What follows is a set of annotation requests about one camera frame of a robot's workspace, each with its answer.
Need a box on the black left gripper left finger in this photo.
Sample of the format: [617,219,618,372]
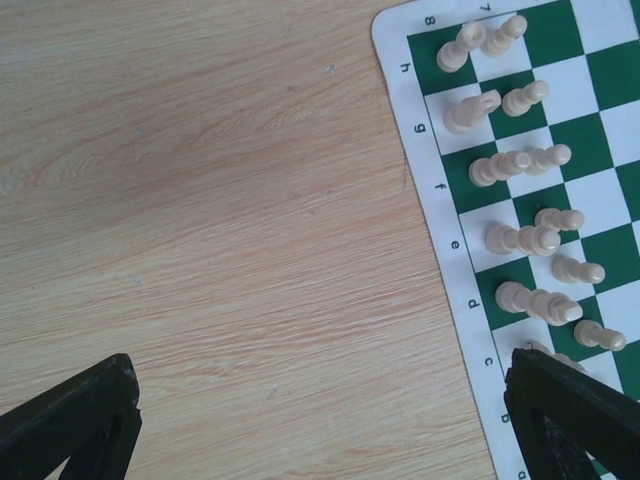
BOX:
[1,353,142,479]

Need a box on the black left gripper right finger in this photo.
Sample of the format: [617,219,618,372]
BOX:
[504,348,639,479]

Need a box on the green white chess board mat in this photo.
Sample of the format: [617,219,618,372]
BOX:
[372,1,639,479]

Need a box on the white chess pawn c7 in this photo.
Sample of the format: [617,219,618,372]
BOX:
[574,319,627,352]

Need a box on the white chess queen d8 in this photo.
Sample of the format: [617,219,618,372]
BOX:
[495,281,583,327]

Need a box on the white chess pawn d7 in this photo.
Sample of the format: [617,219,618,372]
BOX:
[552,256,606,285]

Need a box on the white chess king e8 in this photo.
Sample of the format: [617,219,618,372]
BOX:
[485,224,561,256]

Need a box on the white chess pawn e7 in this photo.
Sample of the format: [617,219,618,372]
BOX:
[534,208,585,231]

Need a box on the white chess pawn f7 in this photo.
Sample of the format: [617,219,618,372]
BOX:
[525,144,572,176]

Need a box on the white chess bishop f8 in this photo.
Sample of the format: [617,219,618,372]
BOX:
[468,150,532,187]

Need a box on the white chess pawn g7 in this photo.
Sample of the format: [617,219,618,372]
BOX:
[502,80,550,117]

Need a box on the white chess knight g8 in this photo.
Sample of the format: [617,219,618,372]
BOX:
[444,90,502,134]

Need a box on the white chess rook h8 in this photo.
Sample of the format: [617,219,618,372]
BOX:
[436,21,487,73]

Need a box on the white chess pawn h7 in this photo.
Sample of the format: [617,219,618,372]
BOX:
[481,15,528,57]

